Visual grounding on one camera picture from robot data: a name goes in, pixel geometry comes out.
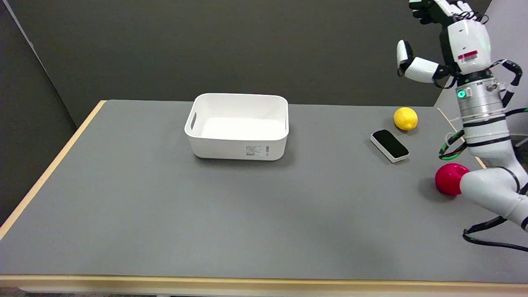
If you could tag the white plastic storage bin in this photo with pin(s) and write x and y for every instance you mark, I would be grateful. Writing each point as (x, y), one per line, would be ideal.
(237, 128)

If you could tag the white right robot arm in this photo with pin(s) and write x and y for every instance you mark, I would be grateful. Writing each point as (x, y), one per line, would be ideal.
(486, 123)

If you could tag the black white blackboard eraser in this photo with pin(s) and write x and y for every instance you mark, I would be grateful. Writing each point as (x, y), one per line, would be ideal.
(390, 145)

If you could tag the yellow lemon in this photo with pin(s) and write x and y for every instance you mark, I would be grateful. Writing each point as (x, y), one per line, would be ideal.
(405, 119)

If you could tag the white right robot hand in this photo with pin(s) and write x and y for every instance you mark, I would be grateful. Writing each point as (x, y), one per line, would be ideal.
(468, 41)

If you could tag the red toy apple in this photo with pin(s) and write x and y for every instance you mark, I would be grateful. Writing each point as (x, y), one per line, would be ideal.
(447, 177)

